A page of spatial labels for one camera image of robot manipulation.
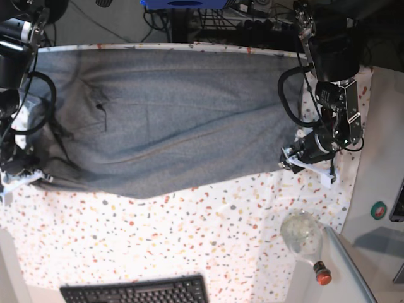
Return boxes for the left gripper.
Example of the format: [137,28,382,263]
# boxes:
[280,132,336,174]

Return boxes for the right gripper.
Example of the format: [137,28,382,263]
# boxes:
[1,151,40,176]

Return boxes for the grey t-shirt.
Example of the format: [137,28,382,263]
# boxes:
[28,49,297,199]

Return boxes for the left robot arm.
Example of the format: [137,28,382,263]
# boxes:
[278,1,364,174]

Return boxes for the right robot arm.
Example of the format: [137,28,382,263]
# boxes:
[1,1,56,177]

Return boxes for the clear bottle with orange cap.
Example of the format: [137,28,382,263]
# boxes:
[280,210,332,286]

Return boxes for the green tape roll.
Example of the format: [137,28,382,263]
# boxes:
[370,201,387,220]

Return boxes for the smartphone at right edge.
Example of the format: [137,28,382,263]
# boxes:
[389,183,404,222]

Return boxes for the terrazzo pattern tablecloth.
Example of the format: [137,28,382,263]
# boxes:
[1,44,361,302]

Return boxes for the black power strip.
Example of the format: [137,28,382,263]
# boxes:
[236,17,297,32]

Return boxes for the black keyboard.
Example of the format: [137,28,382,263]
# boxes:
[59,275,209,303]

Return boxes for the blue box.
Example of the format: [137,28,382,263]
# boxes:
[140,0,238,10]

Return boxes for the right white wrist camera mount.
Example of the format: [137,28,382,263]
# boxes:
[1,169,53,206]

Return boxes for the grey metal rail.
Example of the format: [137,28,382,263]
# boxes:
[321,227,376,303]

